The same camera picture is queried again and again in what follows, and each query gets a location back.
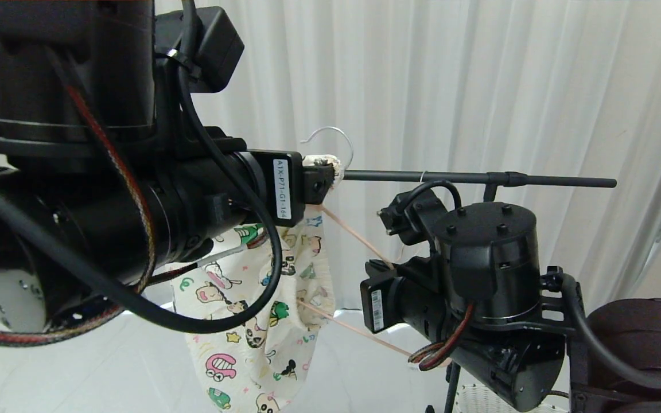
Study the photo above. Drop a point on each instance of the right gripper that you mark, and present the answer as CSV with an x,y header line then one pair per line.
x,y
416,304

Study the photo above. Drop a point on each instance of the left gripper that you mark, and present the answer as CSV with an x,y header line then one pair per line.
x,y
204,195

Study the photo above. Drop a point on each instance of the cream printed garment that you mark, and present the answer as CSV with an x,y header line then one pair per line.
x,y
261,367

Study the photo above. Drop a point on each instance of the white laundry basket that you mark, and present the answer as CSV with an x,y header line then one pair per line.
x,y
479,401

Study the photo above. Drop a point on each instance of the black clothes rack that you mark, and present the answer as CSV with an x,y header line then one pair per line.
x,y
537,179

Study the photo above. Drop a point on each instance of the white curtain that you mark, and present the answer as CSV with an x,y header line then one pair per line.
x,y
422,86

